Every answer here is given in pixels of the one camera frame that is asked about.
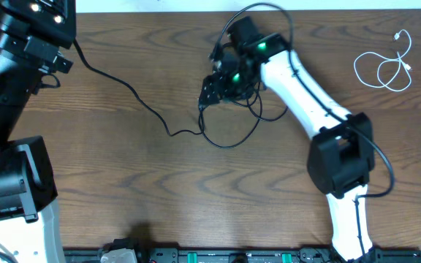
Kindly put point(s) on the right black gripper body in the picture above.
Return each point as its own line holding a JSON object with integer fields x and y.
{"x": 237, "y": 85}

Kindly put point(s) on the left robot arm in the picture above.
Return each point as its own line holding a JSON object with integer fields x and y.
{"x": 29, "y": 213}

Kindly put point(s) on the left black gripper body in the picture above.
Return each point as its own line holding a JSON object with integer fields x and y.
{"x": 41, "y": 49}

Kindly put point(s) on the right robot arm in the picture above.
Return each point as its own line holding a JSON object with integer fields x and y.
{"x": 340, "y": 156}

